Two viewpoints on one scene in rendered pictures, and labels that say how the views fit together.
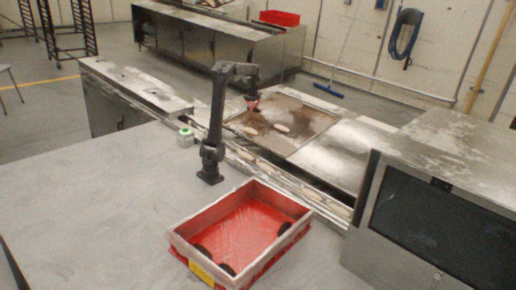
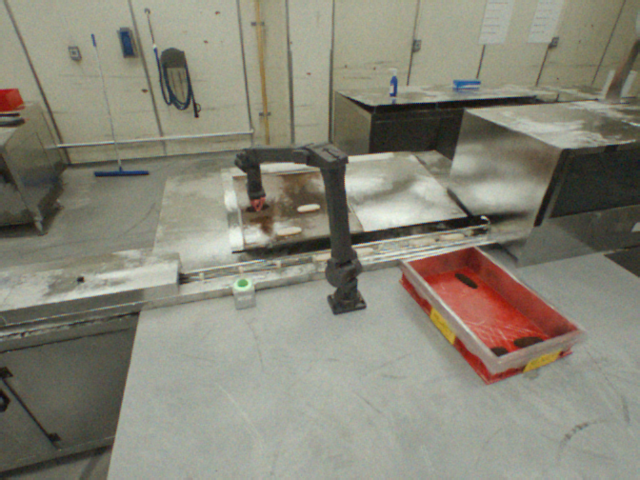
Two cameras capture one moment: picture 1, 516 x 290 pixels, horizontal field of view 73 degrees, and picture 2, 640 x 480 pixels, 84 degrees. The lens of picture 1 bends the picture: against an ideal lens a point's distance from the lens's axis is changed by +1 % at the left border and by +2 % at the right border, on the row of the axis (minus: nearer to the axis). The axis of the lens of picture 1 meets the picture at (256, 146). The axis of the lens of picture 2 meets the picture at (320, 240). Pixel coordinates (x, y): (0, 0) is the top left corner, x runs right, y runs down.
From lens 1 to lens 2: 138 cm
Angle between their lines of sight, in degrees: 48
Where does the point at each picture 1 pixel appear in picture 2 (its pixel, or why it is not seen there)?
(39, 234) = not seen: outside the picture
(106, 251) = (477, 459)
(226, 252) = (495, 333)
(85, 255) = not seen: outside the picture
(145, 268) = (515, 418)
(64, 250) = not seen: outside the picture
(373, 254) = (550, 236)
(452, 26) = (217, 60)
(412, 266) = (577, 223)
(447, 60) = (229, 94)
